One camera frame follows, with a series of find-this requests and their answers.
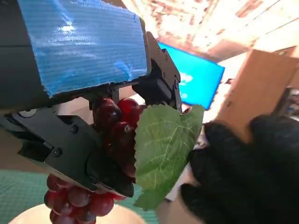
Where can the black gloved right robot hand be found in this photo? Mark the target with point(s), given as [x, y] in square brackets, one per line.
[245, 175]

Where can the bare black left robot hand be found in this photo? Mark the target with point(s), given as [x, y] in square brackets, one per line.
[70, 46]

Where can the red toy grape bunch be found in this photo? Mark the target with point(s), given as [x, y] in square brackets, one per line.
[163, 149]

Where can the white plate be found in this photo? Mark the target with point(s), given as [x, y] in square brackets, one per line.
[30, 215]

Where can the brown cardboard box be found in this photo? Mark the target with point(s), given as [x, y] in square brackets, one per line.
[257, 86]

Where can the blue lit monitor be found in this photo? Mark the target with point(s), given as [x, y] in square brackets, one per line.
[198, 77]

